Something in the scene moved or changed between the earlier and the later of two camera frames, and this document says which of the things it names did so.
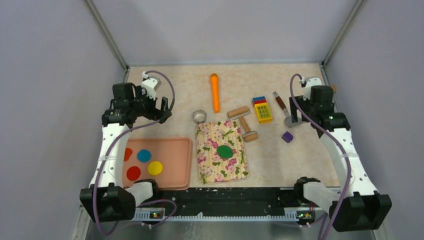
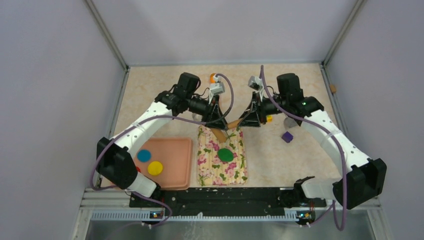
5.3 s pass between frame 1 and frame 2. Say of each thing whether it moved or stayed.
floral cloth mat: moved
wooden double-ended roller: moved
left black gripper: moved
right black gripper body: moved
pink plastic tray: stayed
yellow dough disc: stayed
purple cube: stayed
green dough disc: moved
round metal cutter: stayed
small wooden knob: stayed
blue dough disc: stayed
